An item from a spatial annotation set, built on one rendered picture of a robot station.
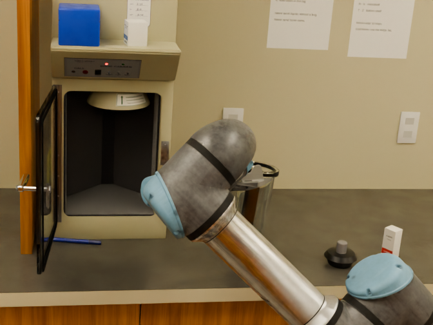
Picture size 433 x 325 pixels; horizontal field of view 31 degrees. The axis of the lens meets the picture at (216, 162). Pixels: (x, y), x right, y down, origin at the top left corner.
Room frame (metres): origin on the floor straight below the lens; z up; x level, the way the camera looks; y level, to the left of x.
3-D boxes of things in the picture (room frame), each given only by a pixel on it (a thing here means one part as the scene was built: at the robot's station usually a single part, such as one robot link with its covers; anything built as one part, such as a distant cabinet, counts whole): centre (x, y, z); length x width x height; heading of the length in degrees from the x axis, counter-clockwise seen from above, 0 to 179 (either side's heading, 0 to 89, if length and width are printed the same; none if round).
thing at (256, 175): (1.88, -0.11, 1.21); 0.09 x 0.03 x 0.06; 107
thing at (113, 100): (2.11, 0.29, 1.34); 0.18 x 0.18 x 0.05
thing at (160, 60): (1.95, 0.28, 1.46); 0.32 x 0.11 x 0.10; 101
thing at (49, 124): (1.81, 0.42, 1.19); 0.30 x 0.01 x 0.40; 5
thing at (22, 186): (1.73, 0.44, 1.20); 0.10 x 0.05 x 0.03; 5
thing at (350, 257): (1.95, -0.36, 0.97); 0.09 x 0.09 x 0.07
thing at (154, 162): (2.13, 0.31, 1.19); 0.26 x 0.24 x 0.35; 101
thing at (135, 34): (1.96, 0.23, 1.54); 0.05 x 0.05 x 0.06; 19
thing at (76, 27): (1.93, 0.37, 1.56); 0.10 x 0.10 x 0.09; 11
